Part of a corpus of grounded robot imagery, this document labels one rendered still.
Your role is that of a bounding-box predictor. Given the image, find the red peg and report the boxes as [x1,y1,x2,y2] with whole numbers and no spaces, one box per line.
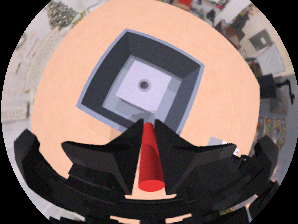
[138,121,165,192]

